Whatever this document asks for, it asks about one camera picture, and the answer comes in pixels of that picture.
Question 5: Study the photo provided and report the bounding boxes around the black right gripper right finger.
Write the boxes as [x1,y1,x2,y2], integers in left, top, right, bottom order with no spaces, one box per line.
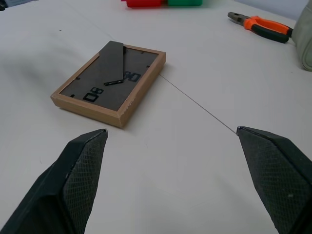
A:
[236,126,312,234]

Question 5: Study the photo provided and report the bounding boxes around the red plastic box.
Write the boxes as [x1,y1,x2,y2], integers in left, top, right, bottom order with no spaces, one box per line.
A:
[120,0,169,8]

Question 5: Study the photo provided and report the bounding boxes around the orange and black pliers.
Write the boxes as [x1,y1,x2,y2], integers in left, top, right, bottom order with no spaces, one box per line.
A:
[227,11,294,44]

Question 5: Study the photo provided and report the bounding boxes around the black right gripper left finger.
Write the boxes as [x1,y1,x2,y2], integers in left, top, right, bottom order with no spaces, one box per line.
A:
[0,128,108,234]

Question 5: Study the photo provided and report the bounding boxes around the green plastic box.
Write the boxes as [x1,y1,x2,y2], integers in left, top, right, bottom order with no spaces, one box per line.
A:
[167,0,203,7]

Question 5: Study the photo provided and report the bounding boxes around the wooden picture frame back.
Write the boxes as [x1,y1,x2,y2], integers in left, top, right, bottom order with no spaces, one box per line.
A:
[50,40,167,129]

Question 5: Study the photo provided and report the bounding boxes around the pale grey-green pouch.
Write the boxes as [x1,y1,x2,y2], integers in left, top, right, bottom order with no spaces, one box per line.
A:
[291,2,312,72]

